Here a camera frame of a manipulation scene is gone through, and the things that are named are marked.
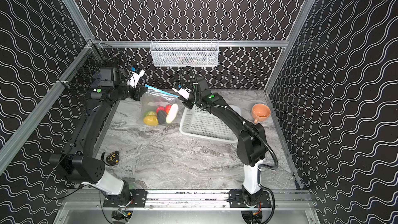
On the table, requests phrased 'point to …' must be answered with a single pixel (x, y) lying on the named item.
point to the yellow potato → (151, 120)
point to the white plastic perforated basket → (197, 122)
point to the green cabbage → (151, 113)
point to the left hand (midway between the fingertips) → (148, 87)
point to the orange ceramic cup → (260, 112)
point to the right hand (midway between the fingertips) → (182, 95)
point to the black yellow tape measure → (112, 159)
